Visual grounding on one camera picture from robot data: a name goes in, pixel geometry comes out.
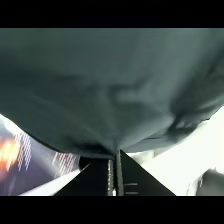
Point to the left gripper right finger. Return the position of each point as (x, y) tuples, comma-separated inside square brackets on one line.
[(136, 181)]

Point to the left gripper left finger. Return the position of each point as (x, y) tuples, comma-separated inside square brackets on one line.
[(95, 181)]

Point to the dark green shirt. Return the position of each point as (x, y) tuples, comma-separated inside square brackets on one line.
[(110, 83)]

